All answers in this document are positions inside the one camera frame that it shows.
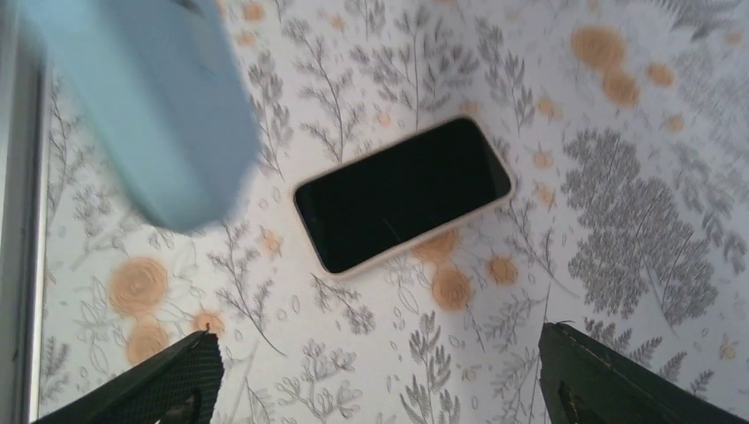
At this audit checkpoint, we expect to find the phone in beige case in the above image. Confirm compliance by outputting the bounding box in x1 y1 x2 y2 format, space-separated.
291 115 516 277

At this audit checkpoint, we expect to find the floral patterned table mat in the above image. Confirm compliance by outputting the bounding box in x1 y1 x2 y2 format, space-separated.
37 0 749 424

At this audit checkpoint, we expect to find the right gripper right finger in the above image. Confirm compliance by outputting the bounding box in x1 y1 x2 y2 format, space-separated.
539 322 745 424

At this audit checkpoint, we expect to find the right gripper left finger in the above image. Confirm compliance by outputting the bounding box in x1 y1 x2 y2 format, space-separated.
38 330 224 424

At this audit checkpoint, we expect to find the light blue phone case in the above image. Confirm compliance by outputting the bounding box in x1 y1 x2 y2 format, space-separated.
19 0 261 233

